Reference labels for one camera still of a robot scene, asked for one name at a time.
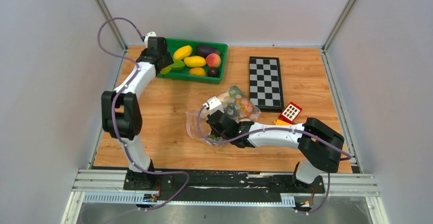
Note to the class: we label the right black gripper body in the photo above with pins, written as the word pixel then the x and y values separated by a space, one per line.
pixel 227 138

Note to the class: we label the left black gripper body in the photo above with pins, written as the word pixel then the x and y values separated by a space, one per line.
pixel 167 57

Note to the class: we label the green fake pear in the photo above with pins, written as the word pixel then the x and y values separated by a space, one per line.
pixel 166 70

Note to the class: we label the clear dotted zip bag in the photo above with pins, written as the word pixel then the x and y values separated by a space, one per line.
pixel 235 104

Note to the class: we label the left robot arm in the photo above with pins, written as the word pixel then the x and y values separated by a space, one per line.
pixel 121 115

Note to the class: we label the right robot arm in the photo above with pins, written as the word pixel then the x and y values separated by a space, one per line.
pixel 321 145

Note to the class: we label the green fake avocado half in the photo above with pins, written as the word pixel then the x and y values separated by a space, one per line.
pixel 178 64

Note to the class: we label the yellow fake mango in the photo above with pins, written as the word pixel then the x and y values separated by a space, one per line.
pixel 183 52

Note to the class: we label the yellow fake potato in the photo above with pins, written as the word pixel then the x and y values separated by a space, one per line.
pixel 195 61

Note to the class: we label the orange fake fruit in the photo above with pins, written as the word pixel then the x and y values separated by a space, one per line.
pixel 198 71

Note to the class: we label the dark purple fake eggplant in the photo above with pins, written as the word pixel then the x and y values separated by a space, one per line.
pixel 203 50

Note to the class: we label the dark fake passion fruit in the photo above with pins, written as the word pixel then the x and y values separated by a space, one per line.
pixel 213 72

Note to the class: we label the red yellow fake peach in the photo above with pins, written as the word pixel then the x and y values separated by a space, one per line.
pixel 213 60

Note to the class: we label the green plastic tray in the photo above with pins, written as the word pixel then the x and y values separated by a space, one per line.
pixel 174 44

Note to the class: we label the black white checkerboard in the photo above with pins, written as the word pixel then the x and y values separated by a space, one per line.
pixel 265 84

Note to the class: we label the yellow toy wagon block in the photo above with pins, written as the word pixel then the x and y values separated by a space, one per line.
pixel 280 122

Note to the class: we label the red toy window block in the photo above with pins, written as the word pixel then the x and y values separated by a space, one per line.
pixel 290 112

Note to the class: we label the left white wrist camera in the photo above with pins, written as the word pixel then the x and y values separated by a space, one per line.
pixel 146 37

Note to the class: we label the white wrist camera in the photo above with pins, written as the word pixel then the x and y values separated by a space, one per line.
pixel 146 37
pixel 213 104

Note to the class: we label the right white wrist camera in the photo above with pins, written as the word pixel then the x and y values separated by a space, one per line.
pixel 213 104

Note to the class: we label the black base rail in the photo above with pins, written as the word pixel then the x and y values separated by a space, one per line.
pixel 228 187

